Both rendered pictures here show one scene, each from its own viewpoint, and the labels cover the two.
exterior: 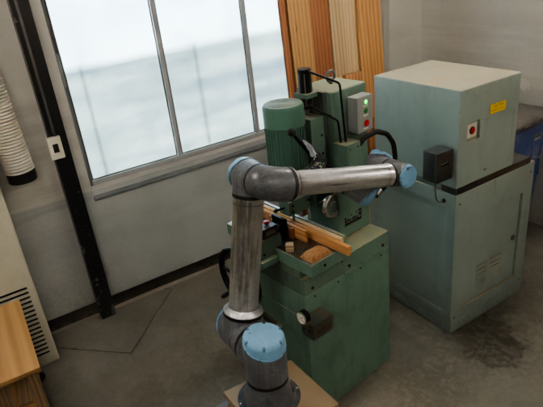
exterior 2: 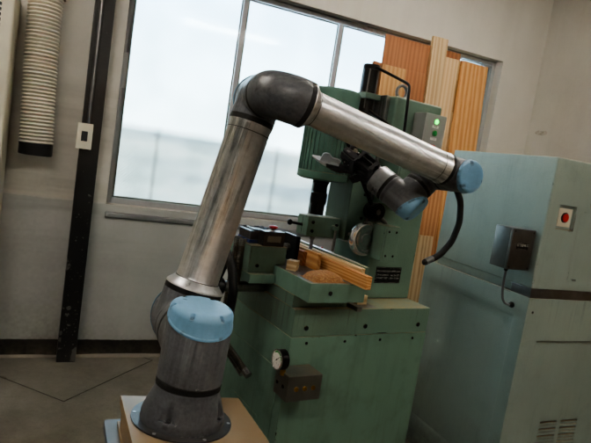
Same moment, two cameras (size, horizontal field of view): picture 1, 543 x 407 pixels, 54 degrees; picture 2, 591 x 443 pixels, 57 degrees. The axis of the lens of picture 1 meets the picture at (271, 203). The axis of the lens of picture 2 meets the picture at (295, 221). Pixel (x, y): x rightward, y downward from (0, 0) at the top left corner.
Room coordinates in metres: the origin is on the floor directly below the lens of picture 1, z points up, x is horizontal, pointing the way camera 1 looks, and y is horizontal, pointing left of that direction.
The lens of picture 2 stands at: (0.30, -0.22, 1.25)
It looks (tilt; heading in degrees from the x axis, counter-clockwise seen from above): 6 degrees down; 6
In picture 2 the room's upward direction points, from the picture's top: 9 degrees clockwise
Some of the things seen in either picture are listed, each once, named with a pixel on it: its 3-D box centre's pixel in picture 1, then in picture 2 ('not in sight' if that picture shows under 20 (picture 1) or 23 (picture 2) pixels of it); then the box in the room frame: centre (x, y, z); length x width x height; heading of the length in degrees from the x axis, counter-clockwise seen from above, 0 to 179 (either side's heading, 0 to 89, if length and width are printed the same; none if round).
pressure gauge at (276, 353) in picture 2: (304, 317); (280, 362); (1.86, -0.08, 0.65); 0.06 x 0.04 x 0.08; 37
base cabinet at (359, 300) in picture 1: (320, 312); (311, 403); (2.27, -0.19, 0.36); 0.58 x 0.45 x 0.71; 127
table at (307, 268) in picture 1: (275, 243); (278, 268); (2.15, 0.00, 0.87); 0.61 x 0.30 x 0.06; 37
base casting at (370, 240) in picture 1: (315, 246); (330, 301); (2.27, -0.19, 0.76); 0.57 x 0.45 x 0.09; 127
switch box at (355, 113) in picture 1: (359, 112); (426, 137); (2.28, -0.43, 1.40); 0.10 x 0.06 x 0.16; 127
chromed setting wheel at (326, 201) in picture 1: (332, 204); (364, 238); (2.18, -0.27, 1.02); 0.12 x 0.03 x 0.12; 127
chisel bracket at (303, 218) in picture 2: (296, 204); (318, 228); (2.21, -0.11, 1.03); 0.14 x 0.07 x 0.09; 127
